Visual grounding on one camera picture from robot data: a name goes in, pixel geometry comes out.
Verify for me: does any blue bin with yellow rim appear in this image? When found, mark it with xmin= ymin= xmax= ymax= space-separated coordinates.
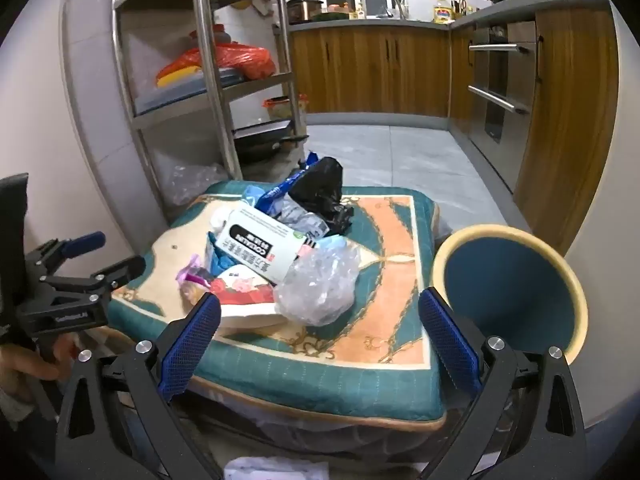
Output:
xmin=431 ymin=224 xmax=590 ymax=365

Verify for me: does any person's left hand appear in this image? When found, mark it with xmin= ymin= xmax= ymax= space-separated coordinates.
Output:
xmin=0 ymin=335 xmax=77 ymax=382

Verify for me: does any clear plastic bag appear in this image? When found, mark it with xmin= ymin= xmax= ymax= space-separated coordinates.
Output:
xmin=274 ymin=247 xmax=362 ymax=327
xmin=160 ymin=162 xmax=229 ymax=207

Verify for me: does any black baking pan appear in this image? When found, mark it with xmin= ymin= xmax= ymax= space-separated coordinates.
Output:
xmin=232 ymin=120 xmax=309 ymax=163

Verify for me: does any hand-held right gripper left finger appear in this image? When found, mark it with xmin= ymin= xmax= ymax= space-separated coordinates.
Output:
xmin=55 ymin=292 xmax=223 ymax=480

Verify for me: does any clear container with orange lid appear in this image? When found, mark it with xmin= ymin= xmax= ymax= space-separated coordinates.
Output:
xmin=263 ymin=94 xmax=309 ymax=120

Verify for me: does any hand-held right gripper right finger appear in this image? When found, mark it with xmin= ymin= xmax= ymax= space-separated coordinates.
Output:
xmin=417 ymin=287 xmax=590 ymax=480

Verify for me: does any wooden cabinet around oven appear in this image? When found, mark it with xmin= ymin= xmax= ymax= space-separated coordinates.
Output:
xmin=449 ymin=7 xmax=621 ymax=257

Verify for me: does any orange plastic bag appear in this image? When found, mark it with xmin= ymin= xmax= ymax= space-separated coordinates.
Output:
xmin=157 ymin=30 xmax=277 ymax=86

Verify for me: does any grey kitchen countertop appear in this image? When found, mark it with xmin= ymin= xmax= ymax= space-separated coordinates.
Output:
xmin=287 ymin=0 xmax=613 ymax=34

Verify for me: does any black plastic bag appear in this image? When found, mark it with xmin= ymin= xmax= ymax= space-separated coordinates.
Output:
xmin=290 ymin=156 xmax=356 ymax=236

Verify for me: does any blue snack wrapper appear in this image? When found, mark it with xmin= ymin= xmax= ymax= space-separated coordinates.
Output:
xmin=255 ymin=150 xmax=321 ymax=213

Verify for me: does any teal orange patterned cushion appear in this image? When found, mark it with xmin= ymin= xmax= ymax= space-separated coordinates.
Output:
xmin=107 ymin=180 xmax=448 ymax=433

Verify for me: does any stainless steel built-in oven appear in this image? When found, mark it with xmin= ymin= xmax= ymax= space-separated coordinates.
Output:
xmin=467 ymin=20 xmax=539 ymax=196

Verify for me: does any stainless steel shelf rack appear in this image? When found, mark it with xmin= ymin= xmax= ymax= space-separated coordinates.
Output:
xmin=111 ymin=0 xmax=308 ymax=196

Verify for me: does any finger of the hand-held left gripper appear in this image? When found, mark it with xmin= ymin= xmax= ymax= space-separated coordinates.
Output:
xmin=42 ymin=255 xmax=147 ymax=303
xmin=25 ymin=231 xmax=107 ymax=273

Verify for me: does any wooden base cabinet row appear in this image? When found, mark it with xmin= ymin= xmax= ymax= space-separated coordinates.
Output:
xmin=289 ymin=22 xmax=453 ymax=119

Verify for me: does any blue face mask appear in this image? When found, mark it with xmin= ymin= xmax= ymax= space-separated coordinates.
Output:
xmin=241 ymin=185 xmax=267 ymax=209
xmin=299 ymin=235 xmax=351 ymax=262

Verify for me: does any white paper sheet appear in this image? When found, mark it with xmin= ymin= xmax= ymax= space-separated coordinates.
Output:
xmin=224 ymin=457 xmax=332 ymax=480

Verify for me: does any white paper with red print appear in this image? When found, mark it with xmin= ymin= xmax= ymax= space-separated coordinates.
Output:
xmin=185 ymin=265 xmax=306 ymax=332

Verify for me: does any dark rice cooker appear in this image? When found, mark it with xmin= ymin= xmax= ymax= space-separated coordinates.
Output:
xmin=286 ymin=0 xmax=324 ymax=24

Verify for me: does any yellow plastic lid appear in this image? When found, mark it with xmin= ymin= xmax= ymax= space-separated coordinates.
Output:
xmin=156 ymin=66 xmax=202 ymax=87

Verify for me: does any white carton with black label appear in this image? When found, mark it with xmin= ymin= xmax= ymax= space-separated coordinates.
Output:
xmin=212 ymin=207 xmax=316 ymax=286

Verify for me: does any patterned plastic wrapper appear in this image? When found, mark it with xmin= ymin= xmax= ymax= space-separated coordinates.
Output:
xmin=276 ymin=197 xmax=331 ymax=239

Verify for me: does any person's left forearm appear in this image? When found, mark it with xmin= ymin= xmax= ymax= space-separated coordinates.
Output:
xmin=0 ymin=382 xmax=33 ymax=423

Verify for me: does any grey plastic tray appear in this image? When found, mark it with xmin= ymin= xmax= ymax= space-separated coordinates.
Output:
xmin=132 ymin=67 xmax=246 ymax=114

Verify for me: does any purple packet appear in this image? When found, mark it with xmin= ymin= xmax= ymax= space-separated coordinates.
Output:
xmin=175 ymin=255 xmax=217 ymax=289

